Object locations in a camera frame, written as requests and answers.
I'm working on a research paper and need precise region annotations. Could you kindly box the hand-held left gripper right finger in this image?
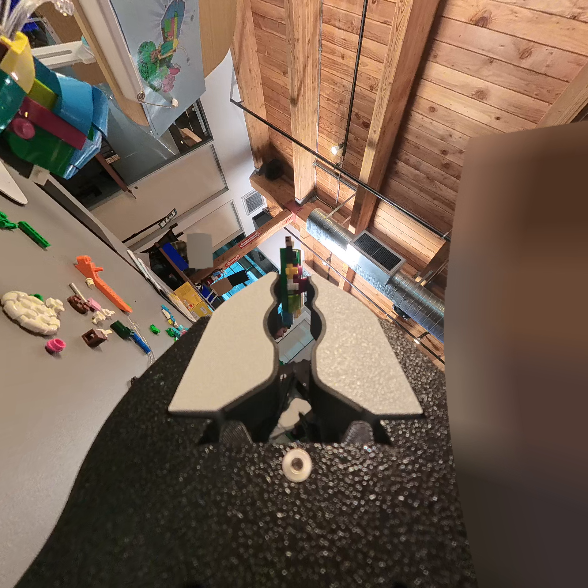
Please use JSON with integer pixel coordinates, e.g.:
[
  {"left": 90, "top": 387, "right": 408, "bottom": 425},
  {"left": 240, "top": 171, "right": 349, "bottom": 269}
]
[{"left": 309, "top": 275, "right": 424, "bottom": 421}]

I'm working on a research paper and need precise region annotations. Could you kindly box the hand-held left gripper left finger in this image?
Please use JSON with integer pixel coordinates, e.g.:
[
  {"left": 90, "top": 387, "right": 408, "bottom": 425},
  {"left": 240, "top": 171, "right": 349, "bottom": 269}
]
[{"left": 168, "top": 272, "right": 282, "bottom": 422}]

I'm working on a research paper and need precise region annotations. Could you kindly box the small multicoloured lego assembly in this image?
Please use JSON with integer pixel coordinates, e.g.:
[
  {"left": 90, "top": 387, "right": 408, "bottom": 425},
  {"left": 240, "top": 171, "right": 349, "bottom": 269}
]
[{"left": 276, "top": 236, "right": 306, "bottom": 340}]

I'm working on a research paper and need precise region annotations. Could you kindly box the orange lego brick separator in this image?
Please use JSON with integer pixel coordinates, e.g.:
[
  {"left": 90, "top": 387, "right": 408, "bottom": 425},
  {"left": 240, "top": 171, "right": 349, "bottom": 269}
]
[{"left": 75, "top": 255, "right": 134, "bottom": 314}]

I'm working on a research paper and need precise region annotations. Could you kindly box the brown and pink lego piece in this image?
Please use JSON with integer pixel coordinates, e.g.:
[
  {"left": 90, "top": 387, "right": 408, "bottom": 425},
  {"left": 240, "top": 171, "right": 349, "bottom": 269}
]
[{"left": 67, "top": 295, "right": 102, "bottom": 315}]

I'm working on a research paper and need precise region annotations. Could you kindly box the white lego cloud piece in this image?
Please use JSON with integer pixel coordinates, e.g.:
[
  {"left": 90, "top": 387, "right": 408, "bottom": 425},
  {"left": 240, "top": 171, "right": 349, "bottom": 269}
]
[{"left": 1, "top": 290, "right": 65, "bottom": 335}]

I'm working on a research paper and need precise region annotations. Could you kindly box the long green lego piece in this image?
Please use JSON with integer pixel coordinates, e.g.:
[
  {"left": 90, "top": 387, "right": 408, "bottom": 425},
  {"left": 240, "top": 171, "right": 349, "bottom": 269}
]
[{"left": 17, "top": 221, "right": 51, "bottom": 250}]

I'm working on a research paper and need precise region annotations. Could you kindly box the large colourful lego model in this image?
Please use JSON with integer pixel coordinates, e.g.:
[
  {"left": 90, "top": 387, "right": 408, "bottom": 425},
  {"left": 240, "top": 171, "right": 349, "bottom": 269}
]
[{"left": 0, "top": 31, "right": 110, "bottom": 180}]

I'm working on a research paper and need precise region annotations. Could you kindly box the lego instruction poster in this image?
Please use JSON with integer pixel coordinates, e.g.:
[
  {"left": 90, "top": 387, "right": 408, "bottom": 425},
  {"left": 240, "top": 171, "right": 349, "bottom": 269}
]
[{"left": 110, "top": 0, "right": 206, "bottom": 138}]

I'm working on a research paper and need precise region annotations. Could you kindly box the yellow box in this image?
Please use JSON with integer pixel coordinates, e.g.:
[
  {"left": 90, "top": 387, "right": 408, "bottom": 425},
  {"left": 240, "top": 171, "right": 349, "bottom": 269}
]
[{"left": 173, "top": 281, "right": 215, "bottom": 321}]

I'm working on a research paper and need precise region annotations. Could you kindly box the black ceiling pipe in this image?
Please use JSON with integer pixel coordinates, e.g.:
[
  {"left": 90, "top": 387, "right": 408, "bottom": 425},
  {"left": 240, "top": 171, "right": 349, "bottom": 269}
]
[{"left": 230, "top": 0, "right": 452, "bottom": 243}]

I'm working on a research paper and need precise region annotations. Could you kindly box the silver ventilation duct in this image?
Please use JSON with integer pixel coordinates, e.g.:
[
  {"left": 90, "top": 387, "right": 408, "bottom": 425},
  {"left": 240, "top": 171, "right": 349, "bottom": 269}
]
[{"left": 306, "top": 208, "right": 445, "bottom": 343}]

